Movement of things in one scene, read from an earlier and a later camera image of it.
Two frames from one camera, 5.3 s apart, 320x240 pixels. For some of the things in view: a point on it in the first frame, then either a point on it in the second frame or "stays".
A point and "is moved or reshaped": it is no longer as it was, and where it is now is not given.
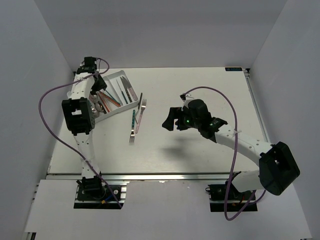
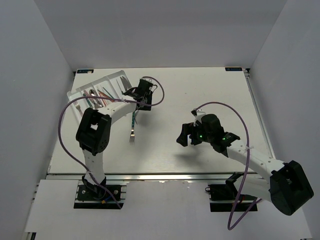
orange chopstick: [104, 101] to [103, 94]
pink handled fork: [143, 106] is moved or reshaped
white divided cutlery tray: [119, 95] stays
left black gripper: [101, 85] to [148, 106]
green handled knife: [122, 92] stays
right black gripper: [173, 115] to [187, 129]
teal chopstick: [111, 95] stays
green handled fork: [132, 134] stays
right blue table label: [233, 69] stays
